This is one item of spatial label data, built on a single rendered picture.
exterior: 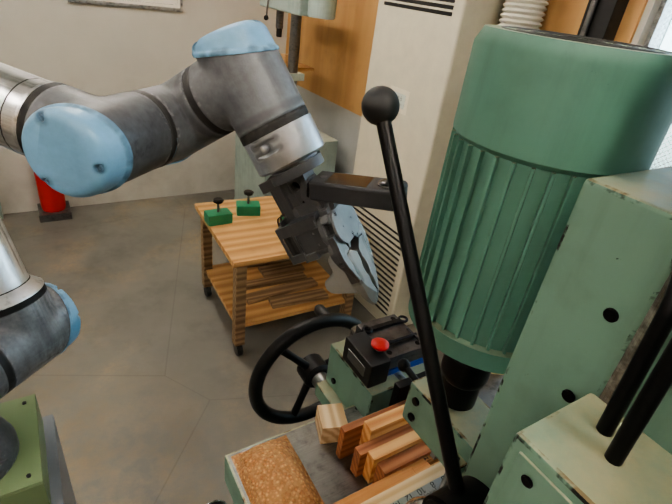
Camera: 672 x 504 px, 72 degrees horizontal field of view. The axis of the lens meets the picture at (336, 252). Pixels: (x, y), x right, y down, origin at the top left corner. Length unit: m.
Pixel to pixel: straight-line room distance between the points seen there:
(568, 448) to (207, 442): 1.68
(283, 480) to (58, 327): 0.60
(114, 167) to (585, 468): 0.45
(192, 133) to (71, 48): 2.77
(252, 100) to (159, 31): 2.88
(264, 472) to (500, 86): 0.56
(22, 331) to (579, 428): 0.95
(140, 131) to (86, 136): 0.06
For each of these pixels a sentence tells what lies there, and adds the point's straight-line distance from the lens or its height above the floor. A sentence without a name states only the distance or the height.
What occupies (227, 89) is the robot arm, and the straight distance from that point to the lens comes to 0.56.
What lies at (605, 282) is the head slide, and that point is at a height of 1.36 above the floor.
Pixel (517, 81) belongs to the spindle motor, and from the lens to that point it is 0.40.
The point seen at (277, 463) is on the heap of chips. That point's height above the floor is 0.94.
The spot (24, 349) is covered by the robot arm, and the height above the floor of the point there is 0.86.
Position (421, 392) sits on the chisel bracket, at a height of 1.07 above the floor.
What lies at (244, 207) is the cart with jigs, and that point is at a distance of 2.21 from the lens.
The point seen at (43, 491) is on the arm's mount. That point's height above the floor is 0.62.
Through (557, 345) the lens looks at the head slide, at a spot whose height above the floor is 1.28.
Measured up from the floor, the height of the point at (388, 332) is 1.00.
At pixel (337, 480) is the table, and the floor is 0.90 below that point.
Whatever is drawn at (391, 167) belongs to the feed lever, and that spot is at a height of 1.39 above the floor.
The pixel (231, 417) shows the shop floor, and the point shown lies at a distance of 1.98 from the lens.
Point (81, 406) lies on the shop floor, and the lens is 2.12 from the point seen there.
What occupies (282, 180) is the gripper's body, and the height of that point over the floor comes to 1.31.
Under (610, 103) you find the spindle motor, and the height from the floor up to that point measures 1.47.
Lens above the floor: 1.52
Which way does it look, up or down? 30 degrees down
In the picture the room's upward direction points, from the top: 8 degrees clockwise
